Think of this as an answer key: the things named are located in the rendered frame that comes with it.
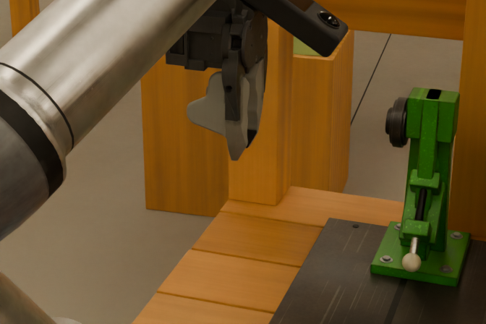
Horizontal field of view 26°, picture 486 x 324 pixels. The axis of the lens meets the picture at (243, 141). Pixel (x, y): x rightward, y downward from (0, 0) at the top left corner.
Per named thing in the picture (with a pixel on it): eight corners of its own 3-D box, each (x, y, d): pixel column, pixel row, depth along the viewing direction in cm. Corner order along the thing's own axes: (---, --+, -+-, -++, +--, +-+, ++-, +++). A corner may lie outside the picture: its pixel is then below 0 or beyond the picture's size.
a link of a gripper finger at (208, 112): (192, 153, 106) (194, 64, 104) (247, 160, 105) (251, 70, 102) (180, 161, 104) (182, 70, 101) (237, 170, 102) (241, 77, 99)
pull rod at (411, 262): (419, 277, 152) (421, 241, 150) (399, 273, 153) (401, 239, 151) (425, 259, 157) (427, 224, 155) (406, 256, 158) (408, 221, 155)
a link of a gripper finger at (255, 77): (212, 127, 112) (207, 48, 107) (266, 134, 110) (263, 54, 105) (202, 142, 109) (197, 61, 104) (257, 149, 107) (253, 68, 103)
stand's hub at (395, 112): (401, 155, 154) (404, 108, 151) (380, 152, 155) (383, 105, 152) (411, 137, 161) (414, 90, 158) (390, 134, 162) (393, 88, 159)
